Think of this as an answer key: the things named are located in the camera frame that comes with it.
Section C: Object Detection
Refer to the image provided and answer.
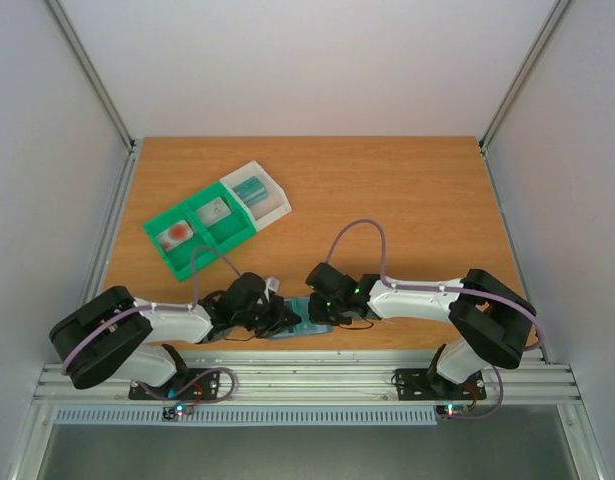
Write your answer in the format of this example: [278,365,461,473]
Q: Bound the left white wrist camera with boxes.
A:
[265,277,280,297]

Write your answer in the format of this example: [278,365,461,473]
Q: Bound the teal leather card holder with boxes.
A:
[271,296,333,340]

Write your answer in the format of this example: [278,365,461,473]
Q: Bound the left aluminium corner post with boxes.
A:
[44,0,138,151]

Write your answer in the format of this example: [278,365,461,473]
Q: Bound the teal cards in white bin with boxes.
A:
[233,176,268,207]

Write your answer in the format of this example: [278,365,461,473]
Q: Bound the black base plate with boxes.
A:
[391,368,487,401]
[128,368,221,402]

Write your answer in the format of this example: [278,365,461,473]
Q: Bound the green plastic bin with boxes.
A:
[143,182,256,282]

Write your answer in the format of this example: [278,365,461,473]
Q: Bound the card with red circle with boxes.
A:
[156,220,194,252]

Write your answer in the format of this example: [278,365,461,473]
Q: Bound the right aluminium corner post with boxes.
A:
[479,0,573,151]

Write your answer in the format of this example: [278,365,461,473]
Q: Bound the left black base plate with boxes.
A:
[128,368,221,402]

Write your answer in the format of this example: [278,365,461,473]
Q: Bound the aluminium corner post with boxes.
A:
[479,0,573,151]
[44,0,138,151]

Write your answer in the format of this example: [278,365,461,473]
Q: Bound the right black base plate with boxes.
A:
[391,368,487,401]

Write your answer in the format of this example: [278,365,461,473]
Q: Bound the small circuit board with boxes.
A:
[162,404,195,421]
[436,403,470,418]

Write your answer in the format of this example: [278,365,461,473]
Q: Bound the aluminium front rail frame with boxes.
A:
[31,349,583,407]

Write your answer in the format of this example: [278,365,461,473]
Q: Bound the white translucent plastic bin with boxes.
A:
[220,161,292,232]

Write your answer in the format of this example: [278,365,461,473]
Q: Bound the grey slotted cable duct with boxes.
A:
[54,405,437,427]

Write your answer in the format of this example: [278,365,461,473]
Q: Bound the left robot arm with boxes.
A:
[49,272,301,399]

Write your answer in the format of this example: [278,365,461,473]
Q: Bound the grey card in green bin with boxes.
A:
[195,197,232,228]

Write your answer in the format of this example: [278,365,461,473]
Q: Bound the teal AION VIP card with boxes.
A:
[286,296,312,334]

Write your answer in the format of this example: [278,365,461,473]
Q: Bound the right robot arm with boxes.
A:
[306,262,536,399]

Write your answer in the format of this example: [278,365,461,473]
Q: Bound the right small circuit board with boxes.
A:
[436,403,470,418]

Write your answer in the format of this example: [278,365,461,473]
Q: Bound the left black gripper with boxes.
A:
[234,296,301,339]

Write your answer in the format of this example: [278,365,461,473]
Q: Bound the left small circuit board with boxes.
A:
[162,404,195,421]

